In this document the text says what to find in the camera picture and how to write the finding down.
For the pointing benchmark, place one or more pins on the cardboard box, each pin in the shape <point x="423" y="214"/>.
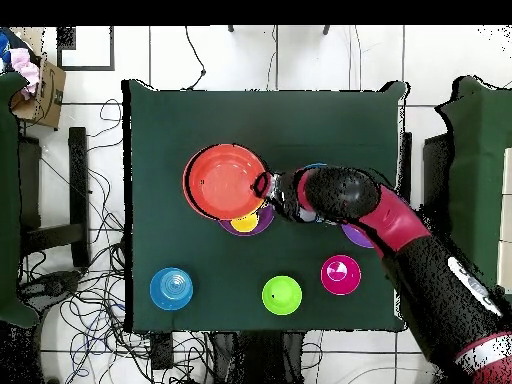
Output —
<point x="48" y="96"/>

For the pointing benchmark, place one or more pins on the pink cloth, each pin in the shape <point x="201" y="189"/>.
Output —
<point x="24" y="66"/>

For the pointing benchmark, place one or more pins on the blue large bowl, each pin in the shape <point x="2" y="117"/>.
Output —
<point x="316" y="164"/>

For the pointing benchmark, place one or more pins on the black chair base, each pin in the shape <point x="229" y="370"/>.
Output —
<point x="52" y="286"/>

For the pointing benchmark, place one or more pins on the dark green tablecloth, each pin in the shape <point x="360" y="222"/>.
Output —
<point x="260" y="120"/>

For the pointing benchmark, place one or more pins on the black cabinet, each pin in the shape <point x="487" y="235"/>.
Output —
<point x="436" y="172"/>

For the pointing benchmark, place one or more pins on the black power strip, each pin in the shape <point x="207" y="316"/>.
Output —
<point x="162" y="352"/>

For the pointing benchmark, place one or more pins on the orange large bowl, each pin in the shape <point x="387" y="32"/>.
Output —
<point x="220" y="184"/>

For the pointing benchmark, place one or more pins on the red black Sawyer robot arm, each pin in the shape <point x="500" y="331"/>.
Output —
<point x="400" y="224"/>

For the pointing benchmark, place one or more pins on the green cloth covered table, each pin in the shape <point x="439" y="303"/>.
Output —
<point x="476" y="160"/>
<point x="8" y="200"/>

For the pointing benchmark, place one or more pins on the blue item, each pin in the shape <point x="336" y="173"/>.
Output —
<point x="4" y="48"/>

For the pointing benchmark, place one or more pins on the blue small bowl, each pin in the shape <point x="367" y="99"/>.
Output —
<point x="171" y="288"/>

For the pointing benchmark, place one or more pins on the green small bowl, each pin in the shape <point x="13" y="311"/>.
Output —
<point x="282" y="298"/>

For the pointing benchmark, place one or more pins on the yellow stepped cup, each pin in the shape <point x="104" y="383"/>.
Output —
<point x="244" y="224"/>

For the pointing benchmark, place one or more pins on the black square frame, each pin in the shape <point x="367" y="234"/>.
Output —
<point x="86" y="68"/>

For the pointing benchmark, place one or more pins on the black metal stand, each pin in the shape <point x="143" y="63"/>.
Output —
<point x="78" y="192"/>

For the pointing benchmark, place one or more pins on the pink-red small bowl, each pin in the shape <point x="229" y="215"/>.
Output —
<point x="340" y="282"/>

